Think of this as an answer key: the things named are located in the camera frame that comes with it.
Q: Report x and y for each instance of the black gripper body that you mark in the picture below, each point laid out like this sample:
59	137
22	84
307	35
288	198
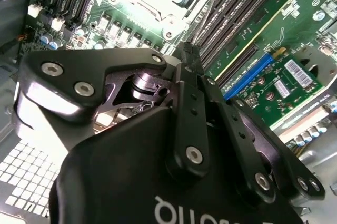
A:
118	181

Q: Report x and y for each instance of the metal socket cover frame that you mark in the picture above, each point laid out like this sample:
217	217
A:
158	8

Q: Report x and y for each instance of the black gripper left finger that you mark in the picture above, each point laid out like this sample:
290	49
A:
65	76

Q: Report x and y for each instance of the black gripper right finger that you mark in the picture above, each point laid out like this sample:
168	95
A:
237	129

